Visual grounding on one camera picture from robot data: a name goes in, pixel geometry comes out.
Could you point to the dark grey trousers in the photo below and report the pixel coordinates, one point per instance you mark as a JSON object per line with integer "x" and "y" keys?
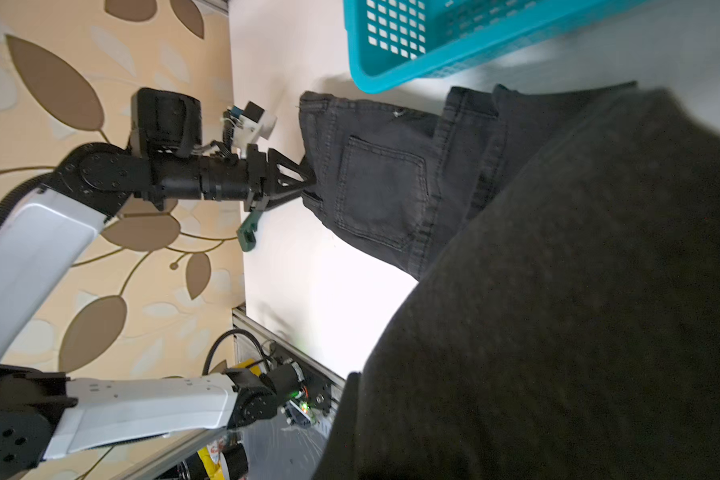
{"x": 565, "y": 323}

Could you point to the teal plastic basket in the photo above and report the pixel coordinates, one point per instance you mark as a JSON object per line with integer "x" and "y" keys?
{"x": 393, "y": 42}

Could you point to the green plastic piece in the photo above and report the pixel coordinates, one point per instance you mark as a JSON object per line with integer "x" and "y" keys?
{"x": 246, "y": 233}

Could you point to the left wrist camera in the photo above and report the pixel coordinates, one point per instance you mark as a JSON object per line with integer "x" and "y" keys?
{"x": 243, "y": 126}

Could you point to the yellow tape roll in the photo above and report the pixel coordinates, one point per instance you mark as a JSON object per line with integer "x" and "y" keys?
{"x": 213, "y": 463}

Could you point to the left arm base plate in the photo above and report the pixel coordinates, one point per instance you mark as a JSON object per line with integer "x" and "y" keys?
{"x": 304, "y": 393}

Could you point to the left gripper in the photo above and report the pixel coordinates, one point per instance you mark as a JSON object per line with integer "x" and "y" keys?
{"x": 231, "y": 179}

